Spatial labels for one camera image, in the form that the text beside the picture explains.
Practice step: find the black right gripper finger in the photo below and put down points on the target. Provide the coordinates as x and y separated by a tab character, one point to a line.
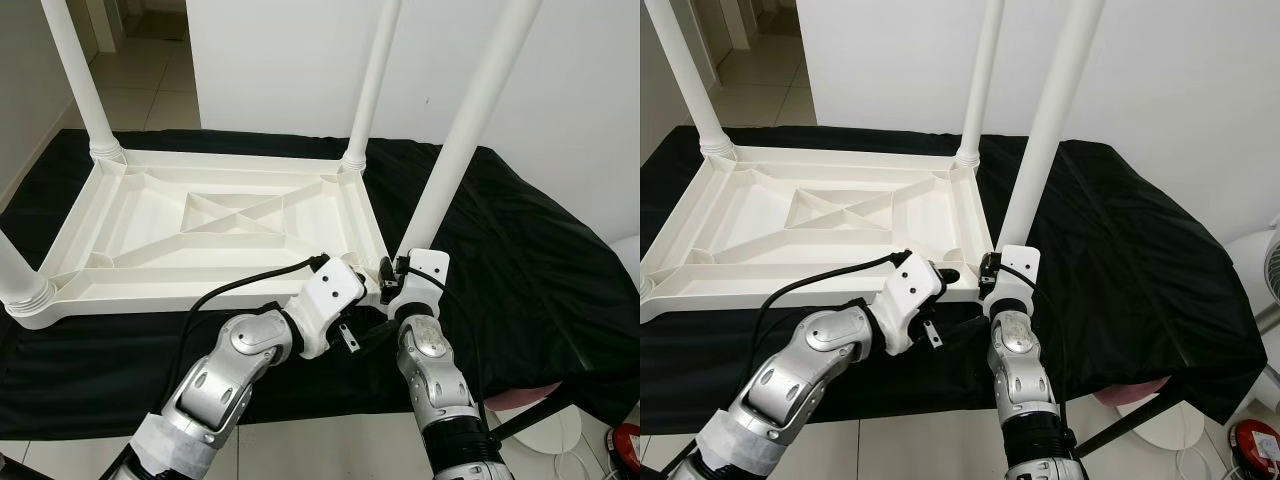
386	272
986	266

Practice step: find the white plastic table top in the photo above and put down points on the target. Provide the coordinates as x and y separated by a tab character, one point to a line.
150	240
760	235

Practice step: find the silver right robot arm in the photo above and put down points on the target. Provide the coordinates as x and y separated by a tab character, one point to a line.
430	370
1020	365

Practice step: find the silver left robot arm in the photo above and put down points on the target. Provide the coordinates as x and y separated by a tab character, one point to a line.
800	385
220	385

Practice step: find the pink stool seat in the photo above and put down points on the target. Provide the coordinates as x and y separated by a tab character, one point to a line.
1135	392
525	397

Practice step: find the black table cloth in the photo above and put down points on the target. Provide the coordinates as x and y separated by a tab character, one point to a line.
1150	300
560	300

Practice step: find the black table leg bar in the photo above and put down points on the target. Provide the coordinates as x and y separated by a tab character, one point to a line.
1130	422
535	415

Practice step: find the white round stand base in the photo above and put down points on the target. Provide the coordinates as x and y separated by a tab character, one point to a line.
1175	430
555	435

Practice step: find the red round floor object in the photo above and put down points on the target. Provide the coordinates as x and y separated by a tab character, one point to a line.
628	448
1258	442

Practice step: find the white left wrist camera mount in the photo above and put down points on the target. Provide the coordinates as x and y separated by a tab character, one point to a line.
910	288
330	290

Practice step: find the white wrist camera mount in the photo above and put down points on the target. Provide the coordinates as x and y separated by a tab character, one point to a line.
1020	262
910	288
330	290
425	270

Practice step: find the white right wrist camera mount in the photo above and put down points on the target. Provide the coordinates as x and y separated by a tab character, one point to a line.
425	270
1020	262

